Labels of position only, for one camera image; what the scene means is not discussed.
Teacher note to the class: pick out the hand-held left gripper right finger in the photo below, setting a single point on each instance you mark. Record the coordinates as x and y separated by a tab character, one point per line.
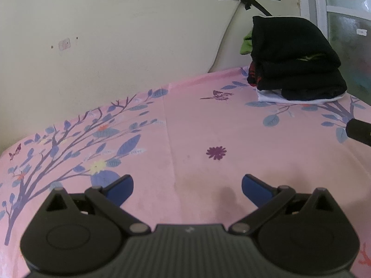
253	189

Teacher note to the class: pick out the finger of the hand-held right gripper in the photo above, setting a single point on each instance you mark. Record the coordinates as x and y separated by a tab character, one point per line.
361	131

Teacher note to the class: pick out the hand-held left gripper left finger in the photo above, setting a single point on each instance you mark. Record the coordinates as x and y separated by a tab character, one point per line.
121	189

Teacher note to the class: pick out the black pants with white stripes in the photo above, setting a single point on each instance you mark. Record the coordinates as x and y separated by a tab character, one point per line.
289	46

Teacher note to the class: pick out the pink floral bedsheet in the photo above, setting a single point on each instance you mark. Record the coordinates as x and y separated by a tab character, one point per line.
203	121

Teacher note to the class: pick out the white folded cloth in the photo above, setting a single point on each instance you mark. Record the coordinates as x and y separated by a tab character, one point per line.
269	97

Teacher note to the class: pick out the red and black cloth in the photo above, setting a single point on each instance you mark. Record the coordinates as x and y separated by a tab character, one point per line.
254	75

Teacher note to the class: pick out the white framed window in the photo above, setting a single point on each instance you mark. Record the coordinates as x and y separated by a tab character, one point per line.
342	5

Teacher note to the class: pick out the green cloth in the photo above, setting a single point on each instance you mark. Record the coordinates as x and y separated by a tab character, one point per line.
246	43

